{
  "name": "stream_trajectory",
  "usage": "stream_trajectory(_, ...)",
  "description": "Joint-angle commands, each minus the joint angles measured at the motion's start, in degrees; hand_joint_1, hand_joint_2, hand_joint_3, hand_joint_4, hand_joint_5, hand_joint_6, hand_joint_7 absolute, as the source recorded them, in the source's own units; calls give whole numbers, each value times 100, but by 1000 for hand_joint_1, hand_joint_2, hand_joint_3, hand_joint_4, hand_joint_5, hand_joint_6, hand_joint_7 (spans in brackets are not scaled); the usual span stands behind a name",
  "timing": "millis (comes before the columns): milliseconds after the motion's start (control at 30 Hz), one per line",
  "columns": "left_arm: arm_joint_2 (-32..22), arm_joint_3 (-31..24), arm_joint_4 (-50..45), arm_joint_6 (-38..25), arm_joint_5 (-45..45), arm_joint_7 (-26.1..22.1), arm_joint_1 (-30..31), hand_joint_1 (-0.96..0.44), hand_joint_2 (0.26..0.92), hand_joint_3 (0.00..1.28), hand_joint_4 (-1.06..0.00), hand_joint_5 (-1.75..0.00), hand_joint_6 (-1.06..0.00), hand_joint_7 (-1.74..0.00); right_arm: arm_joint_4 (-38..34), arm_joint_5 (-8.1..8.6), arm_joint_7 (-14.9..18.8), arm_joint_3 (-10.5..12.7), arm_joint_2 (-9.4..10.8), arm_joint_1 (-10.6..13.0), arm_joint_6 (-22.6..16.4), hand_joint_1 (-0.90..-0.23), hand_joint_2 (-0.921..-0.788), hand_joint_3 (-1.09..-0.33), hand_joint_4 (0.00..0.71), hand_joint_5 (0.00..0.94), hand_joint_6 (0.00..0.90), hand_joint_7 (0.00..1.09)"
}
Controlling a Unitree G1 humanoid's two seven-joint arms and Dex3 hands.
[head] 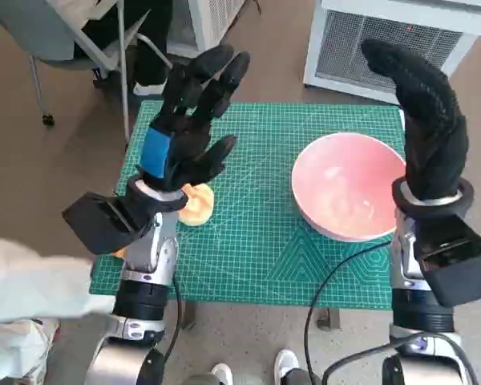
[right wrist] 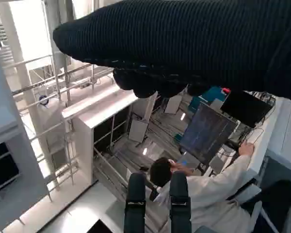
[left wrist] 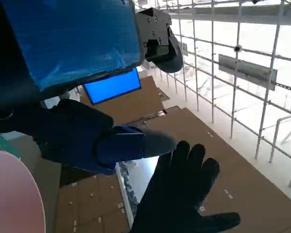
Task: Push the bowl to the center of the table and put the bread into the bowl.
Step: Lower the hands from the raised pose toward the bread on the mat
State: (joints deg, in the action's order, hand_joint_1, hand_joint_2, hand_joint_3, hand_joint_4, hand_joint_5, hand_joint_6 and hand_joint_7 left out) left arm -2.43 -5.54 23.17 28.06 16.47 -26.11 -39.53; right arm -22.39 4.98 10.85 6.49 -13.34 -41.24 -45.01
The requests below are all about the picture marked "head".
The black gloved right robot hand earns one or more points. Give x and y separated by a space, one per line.
433 140

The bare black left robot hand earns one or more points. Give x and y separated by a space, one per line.
188 132

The pink bowl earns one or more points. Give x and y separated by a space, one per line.
344 180

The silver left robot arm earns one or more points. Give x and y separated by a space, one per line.
144 293

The round toy bread bun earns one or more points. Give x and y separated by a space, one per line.
198 208

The long toy bread loaf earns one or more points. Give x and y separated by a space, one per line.
120 252

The seated person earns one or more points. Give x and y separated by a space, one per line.
148 52

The large white grille unit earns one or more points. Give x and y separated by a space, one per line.
385 52

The small white grille unit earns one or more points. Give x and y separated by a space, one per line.
212 20

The green cutting mat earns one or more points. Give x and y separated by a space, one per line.
256 240

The grey office chair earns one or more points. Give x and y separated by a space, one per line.
44 36

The metal table leg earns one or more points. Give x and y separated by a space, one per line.
188 314
328 318

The person in pale clothing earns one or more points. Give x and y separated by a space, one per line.
32 288

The person with white shoes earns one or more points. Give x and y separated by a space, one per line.
285 365

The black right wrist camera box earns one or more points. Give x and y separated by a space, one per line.
457 260

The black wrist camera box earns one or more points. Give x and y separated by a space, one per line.
457 260
100 224

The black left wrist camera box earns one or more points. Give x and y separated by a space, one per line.
100 224

